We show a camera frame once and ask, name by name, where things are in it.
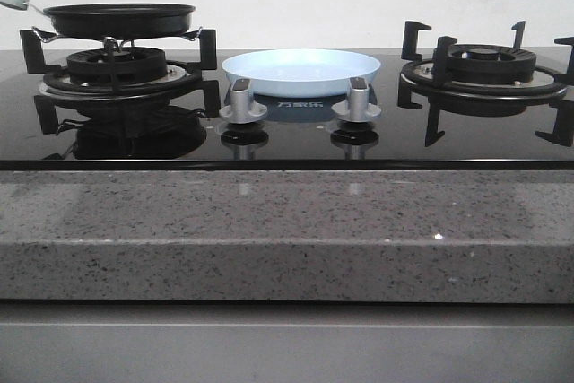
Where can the light blue plate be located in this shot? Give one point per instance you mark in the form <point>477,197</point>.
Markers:
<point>301,72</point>

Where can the black frying pan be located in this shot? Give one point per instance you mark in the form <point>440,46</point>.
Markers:
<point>127,21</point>

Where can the left silver stove knob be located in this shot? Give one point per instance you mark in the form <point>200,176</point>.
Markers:
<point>243,109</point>

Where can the silver stove knob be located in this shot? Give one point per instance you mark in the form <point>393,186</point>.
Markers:
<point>243,109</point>
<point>356,108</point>

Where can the right silver stove knob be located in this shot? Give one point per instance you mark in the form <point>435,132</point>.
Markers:
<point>356,108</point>

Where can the black glass gas hob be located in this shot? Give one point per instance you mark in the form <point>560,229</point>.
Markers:
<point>417,130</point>

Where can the left black pan support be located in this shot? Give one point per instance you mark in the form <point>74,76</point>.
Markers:
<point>117,102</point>

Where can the black pan support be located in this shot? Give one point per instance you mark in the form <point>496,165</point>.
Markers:
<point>117,102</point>
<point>481,95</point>

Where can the right black pan support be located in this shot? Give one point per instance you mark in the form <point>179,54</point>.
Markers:
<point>481,95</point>

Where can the left black gas burner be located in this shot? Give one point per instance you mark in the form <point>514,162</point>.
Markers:
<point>130,66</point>

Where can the black gas burner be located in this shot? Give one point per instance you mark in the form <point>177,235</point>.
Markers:
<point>130,66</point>
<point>515,63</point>

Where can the right black gas burner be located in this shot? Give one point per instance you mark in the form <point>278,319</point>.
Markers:
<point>515,63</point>

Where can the grey cabinet front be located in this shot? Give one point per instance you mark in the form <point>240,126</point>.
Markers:
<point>284,343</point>

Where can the wire pan stand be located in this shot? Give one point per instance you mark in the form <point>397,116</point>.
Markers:
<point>110,42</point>

